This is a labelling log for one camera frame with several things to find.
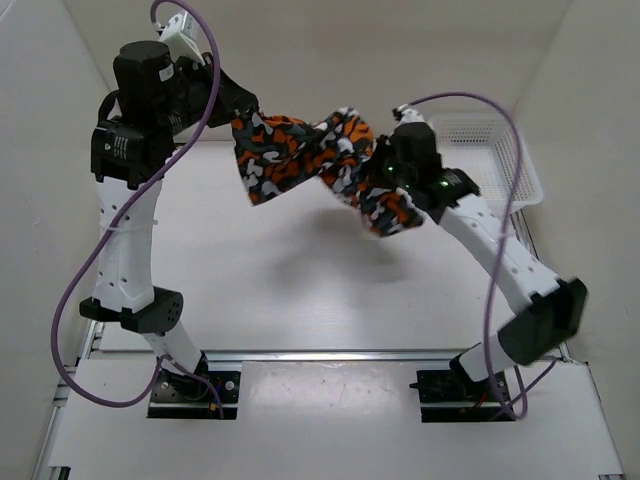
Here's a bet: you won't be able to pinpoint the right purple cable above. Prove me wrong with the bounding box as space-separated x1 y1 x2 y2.
394 91 559 421

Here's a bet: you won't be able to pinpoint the white plastic basket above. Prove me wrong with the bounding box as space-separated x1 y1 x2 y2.
428 112 517 216

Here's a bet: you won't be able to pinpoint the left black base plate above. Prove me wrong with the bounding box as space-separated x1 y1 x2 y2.
147 366 241 420

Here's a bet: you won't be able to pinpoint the orange camouflage shorts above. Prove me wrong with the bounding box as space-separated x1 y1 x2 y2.
231 107 424 237

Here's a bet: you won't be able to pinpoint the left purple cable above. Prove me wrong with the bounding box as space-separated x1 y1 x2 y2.
49 0 226 420

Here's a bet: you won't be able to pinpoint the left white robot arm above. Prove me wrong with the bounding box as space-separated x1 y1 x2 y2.
79 41 255 400

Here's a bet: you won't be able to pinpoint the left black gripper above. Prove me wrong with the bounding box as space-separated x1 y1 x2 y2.
155 52 257 137

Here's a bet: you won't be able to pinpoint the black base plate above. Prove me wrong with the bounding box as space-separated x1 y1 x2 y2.
147 366 241 420
409 370 513 424

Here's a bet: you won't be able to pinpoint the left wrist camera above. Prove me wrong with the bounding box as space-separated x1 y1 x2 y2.
159 11 205 65

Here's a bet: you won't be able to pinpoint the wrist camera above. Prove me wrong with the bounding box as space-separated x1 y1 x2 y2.
392 104 427 128
159 11 205 65

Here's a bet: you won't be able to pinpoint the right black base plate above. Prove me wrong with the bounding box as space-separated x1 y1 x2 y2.
409 370 513 424

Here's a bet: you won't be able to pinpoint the purple cable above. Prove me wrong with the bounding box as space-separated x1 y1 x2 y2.
394 91 559 421
49 0 226 420

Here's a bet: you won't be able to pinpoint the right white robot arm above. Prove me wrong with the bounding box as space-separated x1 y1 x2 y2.
372 109 588 400

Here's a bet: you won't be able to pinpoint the aluminium front rail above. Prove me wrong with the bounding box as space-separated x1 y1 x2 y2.
94 349 566 364

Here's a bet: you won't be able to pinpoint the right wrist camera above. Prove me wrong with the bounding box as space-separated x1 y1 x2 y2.
392 104 427 128

